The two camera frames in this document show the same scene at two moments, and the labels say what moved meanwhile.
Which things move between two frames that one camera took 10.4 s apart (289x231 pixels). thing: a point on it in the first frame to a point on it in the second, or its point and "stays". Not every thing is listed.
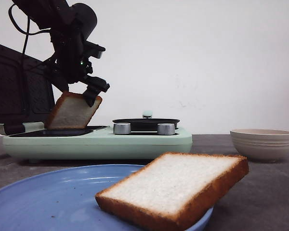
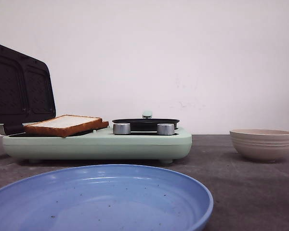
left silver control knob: x=122 y=128 stays
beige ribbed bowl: x=264 y=145 stays
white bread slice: x=72 y=111 to x=104 y=124
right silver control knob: x=165 y=129 stays
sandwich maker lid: x=21 y=89 stays
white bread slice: x=165 y=193 to x=62 y=126
